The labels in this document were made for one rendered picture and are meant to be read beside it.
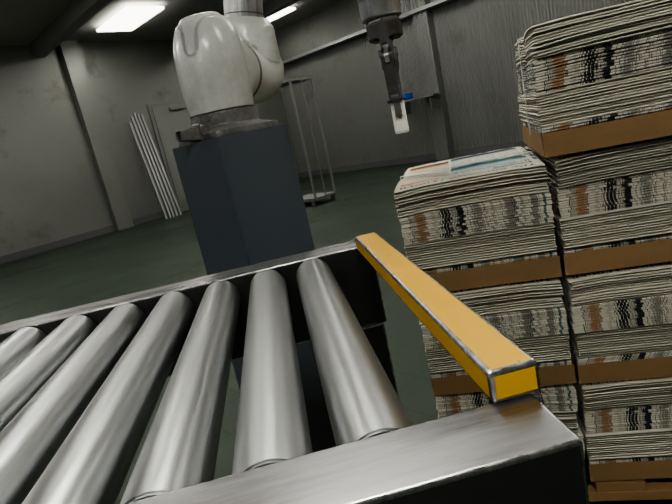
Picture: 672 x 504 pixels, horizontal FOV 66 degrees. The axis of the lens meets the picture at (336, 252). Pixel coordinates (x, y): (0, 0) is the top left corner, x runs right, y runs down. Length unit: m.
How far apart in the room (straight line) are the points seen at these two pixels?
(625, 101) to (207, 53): 0.82
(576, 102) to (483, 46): 8.61
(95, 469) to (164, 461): 0.06
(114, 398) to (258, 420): 0.15
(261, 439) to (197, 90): 0.99
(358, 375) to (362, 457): 0.09
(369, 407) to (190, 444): 0.12
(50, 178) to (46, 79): 1.68
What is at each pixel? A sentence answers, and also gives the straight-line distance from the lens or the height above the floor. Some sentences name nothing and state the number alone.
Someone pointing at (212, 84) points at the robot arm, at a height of 1.11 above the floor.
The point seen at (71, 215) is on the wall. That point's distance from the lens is 10.29.
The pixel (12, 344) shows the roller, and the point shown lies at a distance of 0.75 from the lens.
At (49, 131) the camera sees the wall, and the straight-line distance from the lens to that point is 10.35.
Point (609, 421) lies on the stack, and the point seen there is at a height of 0.28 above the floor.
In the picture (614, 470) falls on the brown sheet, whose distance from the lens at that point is 1.30.
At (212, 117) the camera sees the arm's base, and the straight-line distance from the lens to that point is 1.22.
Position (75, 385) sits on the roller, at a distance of 0.54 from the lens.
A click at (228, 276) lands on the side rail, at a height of 0.80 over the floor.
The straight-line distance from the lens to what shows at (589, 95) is 1.03.
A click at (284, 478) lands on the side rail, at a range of 0.29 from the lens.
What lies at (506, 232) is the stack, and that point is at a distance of 1.04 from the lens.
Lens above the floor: 0.96
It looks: 13 degrees down
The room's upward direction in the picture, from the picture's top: 12 degrees counter-clockwise
